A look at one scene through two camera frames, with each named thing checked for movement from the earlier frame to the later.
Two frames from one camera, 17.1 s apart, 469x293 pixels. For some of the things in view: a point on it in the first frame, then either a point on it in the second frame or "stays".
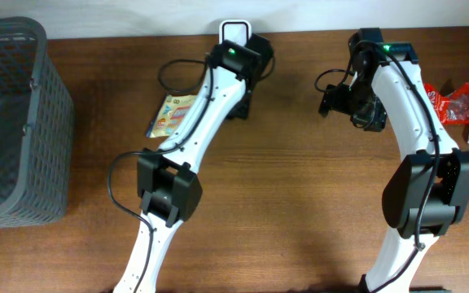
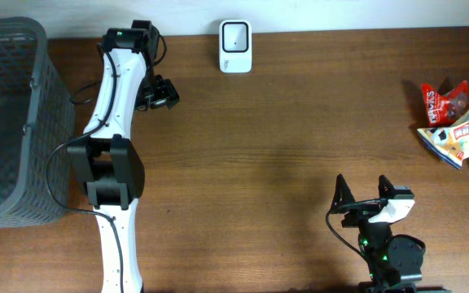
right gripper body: x=336 y=100 -> x=362 y=206
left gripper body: x=239 y=109 -> x=163 y=94
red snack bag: x=456 y=107 stays
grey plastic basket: x=24 y=126 stays
